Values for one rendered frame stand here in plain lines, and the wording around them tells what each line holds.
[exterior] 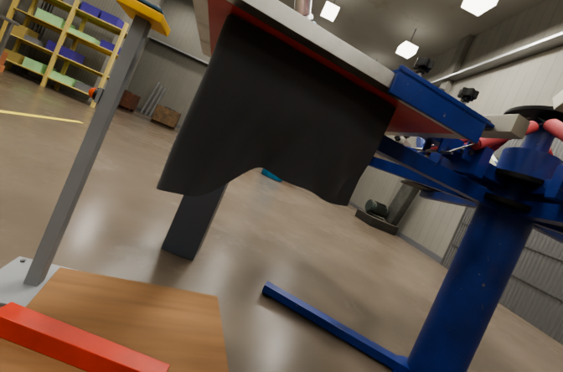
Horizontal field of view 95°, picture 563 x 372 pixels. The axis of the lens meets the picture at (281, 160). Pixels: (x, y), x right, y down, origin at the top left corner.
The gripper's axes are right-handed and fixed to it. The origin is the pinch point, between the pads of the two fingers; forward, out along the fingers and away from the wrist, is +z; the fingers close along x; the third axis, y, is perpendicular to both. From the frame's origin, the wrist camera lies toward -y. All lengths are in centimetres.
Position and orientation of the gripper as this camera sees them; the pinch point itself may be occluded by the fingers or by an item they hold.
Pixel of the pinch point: (207, 20)
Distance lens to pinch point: 88.8
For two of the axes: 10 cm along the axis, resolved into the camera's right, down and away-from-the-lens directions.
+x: -8.8, -3.8, -2.8
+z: -4.0, 9.2, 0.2
